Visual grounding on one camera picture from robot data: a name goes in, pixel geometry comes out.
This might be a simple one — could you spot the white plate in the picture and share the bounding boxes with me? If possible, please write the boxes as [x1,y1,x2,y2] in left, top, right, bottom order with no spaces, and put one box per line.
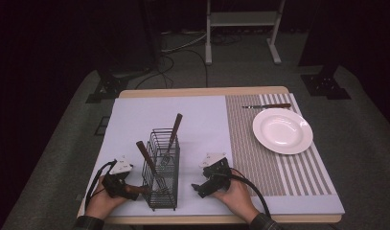
[252,107,314,156]

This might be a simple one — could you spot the black floor cable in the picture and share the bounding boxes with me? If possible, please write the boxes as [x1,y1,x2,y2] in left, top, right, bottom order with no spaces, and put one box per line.
[134,47,210,91]

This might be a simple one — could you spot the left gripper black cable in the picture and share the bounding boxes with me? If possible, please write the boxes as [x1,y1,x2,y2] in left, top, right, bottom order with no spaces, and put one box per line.
[84,159,118,209]

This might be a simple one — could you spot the white board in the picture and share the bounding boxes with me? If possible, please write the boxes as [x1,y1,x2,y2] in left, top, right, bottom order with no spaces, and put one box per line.
[82,92,346,219]

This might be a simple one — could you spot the person's right hand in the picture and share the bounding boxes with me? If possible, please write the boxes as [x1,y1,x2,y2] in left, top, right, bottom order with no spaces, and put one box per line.
[212,169,262,224]

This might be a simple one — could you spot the wooden-handled fork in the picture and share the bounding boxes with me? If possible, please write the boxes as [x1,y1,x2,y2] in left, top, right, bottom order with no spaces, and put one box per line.
[159,112,184,168]

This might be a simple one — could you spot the striped placemat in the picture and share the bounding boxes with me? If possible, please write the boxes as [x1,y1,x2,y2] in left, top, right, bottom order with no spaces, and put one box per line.
[224,92,333,197]

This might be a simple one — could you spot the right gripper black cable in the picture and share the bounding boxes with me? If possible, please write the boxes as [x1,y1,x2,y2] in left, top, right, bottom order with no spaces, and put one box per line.
[230,168,272,219]

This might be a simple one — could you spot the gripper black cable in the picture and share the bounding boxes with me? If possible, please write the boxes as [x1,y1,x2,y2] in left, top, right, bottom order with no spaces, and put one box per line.
[230,168,272,219]
[84,159,118,209]

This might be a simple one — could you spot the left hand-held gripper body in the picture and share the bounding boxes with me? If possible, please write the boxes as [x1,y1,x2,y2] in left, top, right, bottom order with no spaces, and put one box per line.
[102,155,140,201]

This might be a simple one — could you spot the white metal stand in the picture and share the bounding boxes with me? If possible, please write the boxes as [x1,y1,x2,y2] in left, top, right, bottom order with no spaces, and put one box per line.
[204,0,287,66]

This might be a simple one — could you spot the wooden-handled utensil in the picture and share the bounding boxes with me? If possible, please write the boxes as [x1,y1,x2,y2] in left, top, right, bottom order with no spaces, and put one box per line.
[135,140,173,196]

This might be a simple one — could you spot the person's left hand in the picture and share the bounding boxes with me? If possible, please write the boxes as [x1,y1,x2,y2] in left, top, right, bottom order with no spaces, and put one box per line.
[84,174,128,220]

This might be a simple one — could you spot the wooden-handled knife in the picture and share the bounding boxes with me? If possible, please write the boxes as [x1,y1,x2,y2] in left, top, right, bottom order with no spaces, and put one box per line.
[241,103,292,110]

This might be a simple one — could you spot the black wire cutlery basket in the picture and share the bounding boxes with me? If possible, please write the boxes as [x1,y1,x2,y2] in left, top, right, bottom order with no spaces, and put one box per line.
[141,127,181,212]

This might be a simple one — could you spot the dark floor plate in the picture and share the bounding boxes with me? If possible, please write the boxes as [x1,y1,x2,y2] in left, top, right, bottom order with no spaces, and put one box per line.
[93,116,111,137]

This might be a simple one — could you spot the black stand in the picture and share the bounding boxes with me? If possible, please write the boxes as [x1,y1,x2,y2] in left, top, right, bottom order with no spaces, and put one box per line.
[298,0,353,101]
[84,0,163,104]

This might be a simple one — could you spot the wooden table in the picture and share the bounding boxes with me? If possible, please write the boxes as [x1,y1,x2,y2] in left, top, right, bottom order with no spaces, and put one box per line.
[76,85,343,225]

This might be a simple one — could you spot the white floor cable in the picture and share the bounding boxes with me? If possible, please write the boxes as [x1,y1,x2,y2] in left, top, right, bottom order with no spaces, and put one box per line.
[160,30,208,54]

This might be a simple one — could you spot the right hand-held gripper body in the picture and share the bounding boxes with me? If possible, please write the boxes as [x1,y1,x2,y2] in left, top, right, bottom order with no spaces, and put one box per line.
[198,151,233,194]

